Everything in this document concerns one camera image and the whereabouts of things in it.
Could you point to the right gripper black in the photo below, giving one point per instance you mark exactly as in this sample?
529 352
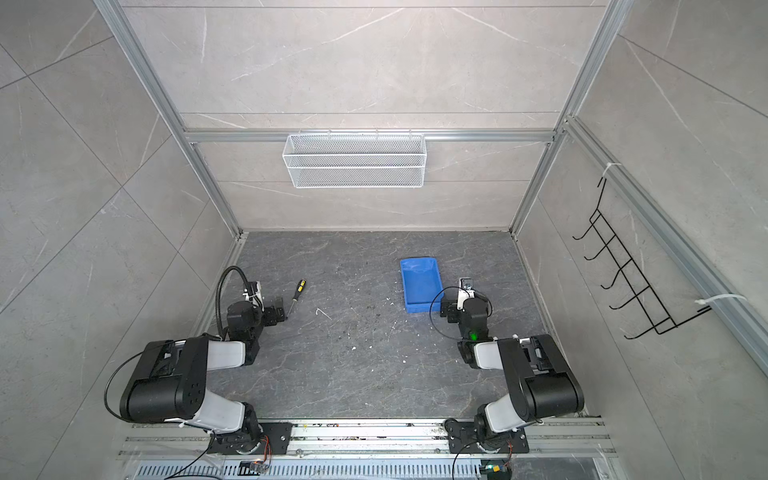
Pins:
455 306

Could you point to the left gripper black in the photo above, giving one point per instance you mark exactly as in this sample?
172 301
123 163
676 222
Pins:
270 312

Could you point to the yellow black screwdriver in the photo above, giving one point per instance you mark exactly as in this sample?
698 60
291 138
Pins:
300 287

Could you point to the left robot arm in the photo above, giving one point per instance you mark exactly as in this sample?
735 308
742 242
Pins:
169 384

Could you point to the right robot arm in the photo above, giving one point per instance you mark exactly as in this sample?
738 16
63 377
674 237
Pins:
540 383

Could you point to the blue plastic bin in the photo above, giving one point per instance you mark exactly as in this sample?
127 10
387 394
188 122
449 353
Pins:
422 283

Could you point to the small white debris stick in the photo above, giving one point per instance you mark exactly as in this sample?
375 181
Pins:
319 311

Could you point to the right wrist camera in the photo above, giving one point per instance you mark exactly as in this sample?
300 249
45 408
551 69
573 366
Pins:
465 291

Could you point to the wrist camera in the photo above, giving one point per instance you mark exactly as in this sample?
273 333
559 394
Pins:
251 292
465 291

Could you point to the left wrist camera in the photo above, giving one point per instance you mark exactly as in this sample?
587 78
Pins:
251 292

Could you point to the white wire mesh basket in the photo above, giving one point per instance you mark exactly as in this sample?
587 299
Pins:
359 160

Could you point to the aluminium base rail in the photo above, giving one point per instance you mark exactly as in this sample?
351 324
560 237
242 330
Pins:
569 437

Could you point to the black wire hook rack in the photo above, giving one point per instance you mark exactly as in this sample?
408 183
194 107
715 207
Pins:
627 269

